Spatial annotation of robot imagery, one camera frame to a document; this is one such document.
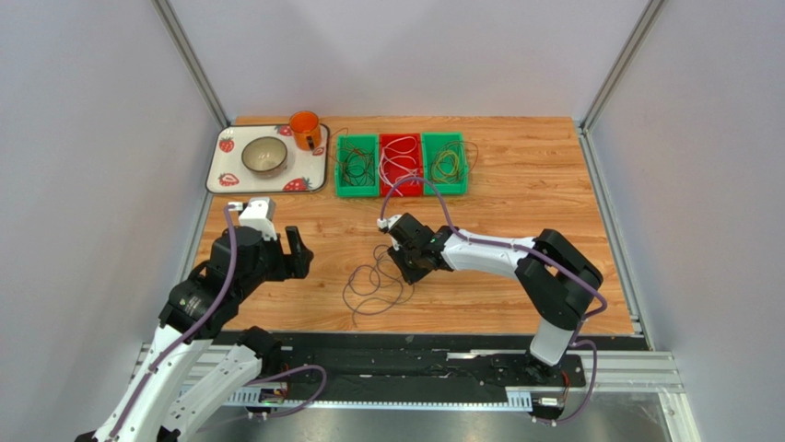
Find dark purple wire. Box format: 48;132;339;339
340;243;418;331

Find red wire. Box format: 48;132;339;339
324;127;378;185

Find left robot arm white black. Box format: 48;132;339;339
77;226;314;441

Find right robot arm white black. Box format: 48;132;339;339
377;214;603;367

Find right green bin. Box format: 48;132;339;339
421;133;470;195

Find green bin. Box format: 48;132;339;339
421;133;470;195
334;134;380;198

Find red bin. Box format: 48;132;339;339
378;133;426;198

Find strawberry pattern tray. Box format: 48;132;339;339
205;124;330;194

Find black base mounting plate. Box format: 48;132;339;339
262;332;591;405

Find beige ceramic bowl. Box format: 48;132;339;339
240;136;288;179

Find left green bin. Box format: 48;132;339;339
334;134;380;198

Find orange mug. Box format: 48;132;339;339
288;110;322;151

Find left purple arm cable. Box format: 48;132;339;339
108;204;329;442

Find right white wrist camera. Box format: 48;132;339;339
377;215;402;234

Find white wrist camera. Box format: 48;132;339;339
228;197;276;240
377;215;402;234

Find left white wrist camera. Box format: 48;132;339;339
228;197;276;240

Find yellow green wires in bin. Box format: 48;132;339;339
428;140;479;185

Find black wires in bin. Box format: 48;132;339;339
340;146;377;188

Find aluminium frame rail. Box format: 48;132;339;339
110;343;700;442

